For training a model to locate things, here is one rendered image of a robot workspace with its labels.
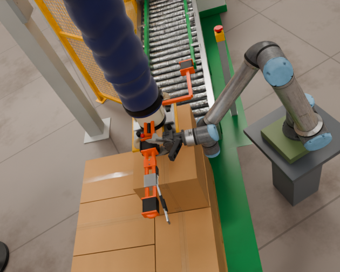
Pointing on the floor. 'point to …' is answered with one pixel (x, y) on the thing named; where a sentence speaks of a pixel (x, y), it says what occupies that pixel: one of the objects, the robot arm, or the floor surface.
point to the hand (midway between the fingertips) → (149, 149)
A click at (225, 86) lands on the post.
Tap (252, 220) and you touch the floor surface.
